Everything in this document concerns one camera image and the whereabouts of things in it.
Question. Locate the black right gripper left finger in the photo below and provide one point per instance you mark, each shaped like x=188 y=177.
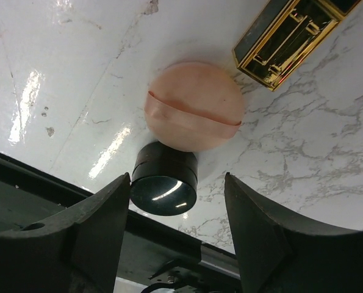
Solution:
x=75 y=250

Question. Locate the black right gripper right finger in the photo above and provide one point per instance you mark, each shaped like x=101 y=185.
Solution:
x=280 y=250

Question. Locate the black round jar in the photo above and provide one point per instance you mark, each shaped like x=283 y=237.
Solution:
x=164 y=180

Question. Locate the gold black lipstick case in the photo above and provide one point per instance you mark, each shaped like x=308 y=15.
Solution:
x=283 y=35

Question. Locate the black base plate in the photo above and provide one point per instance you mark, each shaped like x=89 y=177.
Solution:
x=152 y=254

